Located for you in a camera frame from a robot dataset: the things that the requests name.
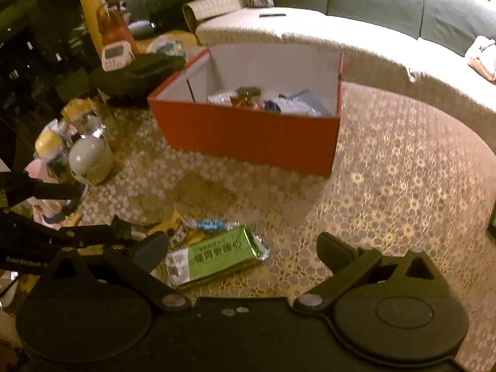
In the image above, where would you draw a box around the green snack packet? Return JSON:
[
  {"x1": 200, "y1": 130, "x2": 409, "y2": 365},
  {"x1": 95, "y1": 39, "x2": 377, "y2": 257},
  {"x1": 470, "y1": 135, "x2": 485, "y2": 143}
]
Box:
[{"x1": 165, "y1": 225, "x2": 271, "y2": 287}]

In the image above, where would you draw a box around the black bag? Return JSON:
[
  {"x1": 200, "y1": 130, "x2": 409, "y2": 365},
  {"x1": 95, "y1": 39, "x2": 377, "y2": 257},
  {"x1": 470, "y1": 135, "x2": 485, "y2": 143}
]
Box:
[{"x1": 91, "y1": 53, "x2": 187, "y2": 100}]

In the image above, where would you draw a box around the beige ottoman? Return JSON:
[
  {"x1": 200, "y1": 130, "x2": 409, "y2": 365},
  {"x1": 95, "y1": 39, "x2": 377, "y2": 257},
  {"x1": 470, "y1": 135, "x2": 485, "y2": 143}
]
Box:
[{"x1": 195, "y1": 6, "x2": 496, "y2": 142}]

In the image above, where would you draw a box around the patterned paper roll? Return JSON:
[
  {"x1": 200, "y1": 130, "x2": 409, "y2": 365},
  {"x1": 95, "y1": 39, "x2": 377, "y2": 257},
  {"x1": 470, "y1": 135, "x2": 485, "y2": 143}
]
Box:
[{"x1": 182, "y1": 0, "x2": 249, "y2": 34}]

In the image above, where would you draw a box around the glass jar with yellow lid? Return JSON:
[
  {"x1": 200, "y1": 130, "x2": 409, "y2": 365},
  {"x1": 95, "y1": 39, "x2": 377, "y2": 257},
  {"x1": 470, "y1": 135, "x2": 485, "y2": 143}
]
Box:
[{"x1": 61, "y1": 98, "x2": 111, "y2": 141}]

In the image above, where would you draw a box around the yellow snack packet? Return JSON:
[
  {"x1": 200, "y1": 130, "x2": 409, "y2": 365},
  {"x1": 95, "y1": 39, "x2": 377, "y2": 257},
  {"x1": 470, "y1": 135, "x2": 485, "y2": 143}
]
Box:
[{"x1": 149, "y1": 208, "x2": 205, "y2": 251}]

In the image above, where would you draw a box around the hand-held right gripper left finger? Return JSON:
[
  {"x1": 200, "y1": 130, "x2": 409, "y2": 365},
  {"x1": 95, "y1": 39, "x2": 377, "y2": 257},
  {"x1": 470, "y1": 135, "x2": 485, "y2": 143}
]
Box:
[{"x1": 50, "y1": 232, "x2": 192, "y2": 313}]

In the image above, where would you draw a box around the pink cup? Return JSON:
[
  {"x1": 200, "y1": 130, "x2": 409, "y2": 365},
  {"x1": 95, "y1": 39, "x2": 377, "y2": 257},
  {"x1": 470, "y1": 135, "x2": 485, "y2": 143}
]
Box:
[{"x1": 25, "y1": 163, "x2": 82, "y2": 227}]

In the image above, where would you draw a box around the bottle with yellow cap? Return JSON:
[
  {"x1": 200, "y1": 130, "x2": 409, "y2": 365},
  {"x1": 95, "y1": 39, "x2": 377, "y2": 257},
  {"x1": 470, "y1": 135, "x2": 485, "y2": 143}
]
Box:
[{"x1": 34, "y1": 129, "x2": 73, "y2": 181}]

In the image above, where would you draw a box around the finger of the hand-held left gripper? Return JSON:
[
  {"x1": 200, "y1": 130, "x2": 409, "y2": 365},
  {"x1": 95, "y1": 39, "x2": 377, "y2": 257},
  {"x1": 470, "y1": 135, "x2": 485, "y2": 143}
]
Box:
[
  {"x1": 0, "y1": 214, "x2": 117, "y2": 249},
  {"x1": 0, "y1": 174, "x2": 86, "y2": 208}
]

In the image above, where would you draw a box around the dark glass cabinet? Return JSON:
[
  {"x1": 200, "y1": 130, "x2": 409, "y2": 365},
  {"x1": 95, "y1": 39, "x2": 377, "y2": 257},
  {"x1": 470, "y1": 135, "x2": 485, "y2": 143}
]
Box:
[{"x1": 0, "y1": 0, "x2": 97, "y2": 132}]

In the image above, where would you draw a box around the white plate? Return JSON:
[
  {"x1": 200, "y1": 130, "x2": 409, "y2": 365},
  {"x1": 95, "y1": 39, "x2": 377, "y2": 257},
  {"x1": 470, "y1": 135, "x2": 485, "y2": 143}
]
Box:
[{"x1": 146, "y1": 30, "x2": 197, "y2": 55}]

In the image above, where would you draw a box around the white bag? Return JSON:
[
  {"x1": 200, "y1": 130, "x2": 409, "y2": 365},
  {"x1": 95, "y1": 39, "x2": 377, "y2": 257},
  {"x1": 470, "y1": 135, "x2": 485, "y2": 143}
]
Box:
[{"x1": 467, "y1": 35, "x2": 496, "y2": 83}]

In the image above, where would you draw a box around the blue candy wrapper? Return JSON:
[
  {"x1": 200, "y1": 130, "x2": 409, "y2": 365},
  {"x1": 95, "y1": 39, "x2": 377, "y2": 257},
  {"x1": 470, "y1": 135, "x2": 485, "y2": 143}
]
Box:
[{"x1": 185, "y1": 219, "x2": 234, "y2": 232}]

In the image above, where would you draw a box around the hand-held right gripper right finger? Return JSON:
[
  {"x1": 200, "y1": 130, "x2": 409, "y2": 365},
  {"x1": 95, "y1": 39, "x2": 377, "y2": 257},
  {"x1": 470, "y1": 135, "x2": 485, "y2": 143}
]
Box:
[{"x1": 294, "y1": 232, "x2": 441, "y2": 313}]

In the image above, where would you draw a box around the green sofa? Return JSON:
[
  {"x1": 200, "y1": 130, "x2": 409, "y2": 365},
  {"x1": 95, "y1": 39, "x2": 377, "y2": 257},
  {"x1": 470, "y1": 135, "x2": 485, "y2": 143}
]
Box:
[{"x1": 263, "y1": 0, "x2": 496, "y2": 60}]

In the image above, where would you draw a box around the white kitchen timer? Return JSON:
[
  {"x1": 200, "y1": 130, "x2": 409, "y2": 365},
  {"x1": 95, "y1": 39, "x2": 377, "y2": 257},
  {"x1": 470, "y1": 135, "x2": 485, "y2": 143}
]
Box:
[{"x1": 101, "y1": 42, "x2": 135, "y2": 73}]

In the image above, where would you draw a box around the clear plastic snack packet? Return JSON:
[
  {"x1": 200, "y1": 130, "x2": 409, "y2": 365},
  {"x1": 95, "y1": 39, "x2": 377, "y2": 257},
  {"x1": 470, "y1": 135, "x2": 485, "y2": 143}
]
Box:
[{"x1": 207, "y1": 91, "x2": 234, "y2": 105}]

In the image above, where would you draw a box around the red cardboard box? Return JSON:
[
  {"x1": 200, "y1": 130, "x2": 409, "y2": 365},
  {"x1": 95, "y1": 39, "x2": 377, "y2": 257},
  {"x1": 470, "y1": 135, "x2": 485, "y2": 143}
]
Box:
[{"x1": 147, "y1": 42, "x2": 345, "y2": 178}]

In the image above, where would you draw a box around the orange bottle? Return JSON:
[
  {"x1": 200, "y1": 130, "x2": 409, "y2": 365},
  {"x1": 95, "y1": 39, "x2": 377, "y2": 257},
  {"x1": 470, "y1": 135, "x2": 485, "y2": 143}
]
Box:
[{"x1": 95, "y1": 2, "x2": 140, "y2": 54}]

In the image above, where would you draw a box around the pale round lidded jar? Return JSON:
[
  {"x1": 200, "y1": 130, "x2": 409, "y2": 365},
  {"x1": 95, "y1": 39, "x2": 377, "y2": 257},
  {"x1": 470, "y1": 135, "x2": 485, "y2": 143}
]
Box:
[{"x1": 69, "y1": 136, "x2": 115, "y2": 186}]

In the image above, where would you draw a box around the yellow giraffe toy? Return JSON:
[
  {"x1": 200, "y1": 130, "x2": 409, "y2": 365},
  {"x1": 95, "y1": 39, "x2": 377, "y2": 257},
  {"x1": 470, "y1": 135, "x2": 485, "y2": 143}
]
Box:
[{"x1": 49, "y1": 0, "x2": 104, "y2": 60}]

